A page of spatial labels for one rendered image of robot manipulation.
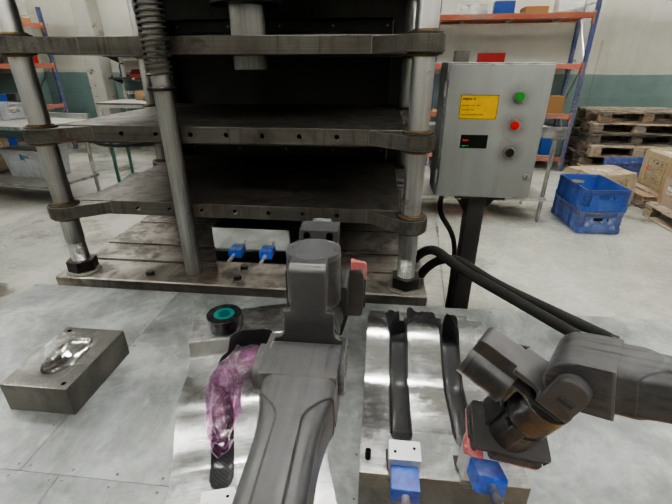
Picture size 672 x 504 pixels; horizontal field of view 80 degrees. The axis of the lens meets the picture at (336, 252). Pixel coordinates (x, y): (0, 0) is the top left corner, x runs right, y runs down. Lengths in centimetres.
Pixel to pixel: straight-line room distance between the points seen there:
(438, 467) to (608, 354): 35
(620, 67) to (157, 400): 744
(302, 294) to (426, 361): 54
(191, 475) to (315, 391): 48
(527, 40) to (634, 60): 154
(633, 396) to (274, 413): 34
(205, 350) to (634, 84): 743
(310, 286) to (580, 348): 29
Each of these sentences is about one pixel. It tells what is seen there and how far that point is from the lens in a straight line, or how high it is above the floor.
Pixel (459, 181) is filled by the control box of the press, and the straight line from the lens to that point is 136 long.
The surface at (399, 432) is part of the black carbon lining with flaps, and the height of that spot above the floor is 88.
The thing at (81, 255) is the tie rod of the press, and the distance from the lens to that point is 168.
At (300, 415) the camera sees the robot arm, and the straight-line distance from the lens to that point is 32.
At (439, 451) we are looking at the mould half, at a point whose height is 89.
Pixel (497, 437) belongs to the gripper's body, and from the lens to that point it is 61.
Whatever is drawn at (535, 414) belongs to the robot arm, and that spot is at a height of 111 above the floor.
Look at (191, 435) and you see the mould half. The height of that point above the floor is 88.
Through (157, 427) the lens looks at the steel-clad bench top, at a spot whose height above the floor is 80.
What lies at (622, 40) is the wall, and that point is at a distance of 770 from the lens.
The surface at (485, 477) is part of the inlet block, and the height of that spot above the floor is 95.
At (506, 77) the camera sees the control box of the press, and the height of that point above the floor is 143.
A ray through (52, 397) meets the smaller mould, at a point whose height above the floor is 85.
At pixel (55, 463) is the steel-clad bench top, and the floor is 80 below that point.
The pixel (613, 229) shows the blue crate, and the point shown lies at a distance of 457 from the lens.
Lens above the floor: 147
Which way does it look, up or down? 25 degrees down
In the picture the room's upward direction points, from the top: straight up
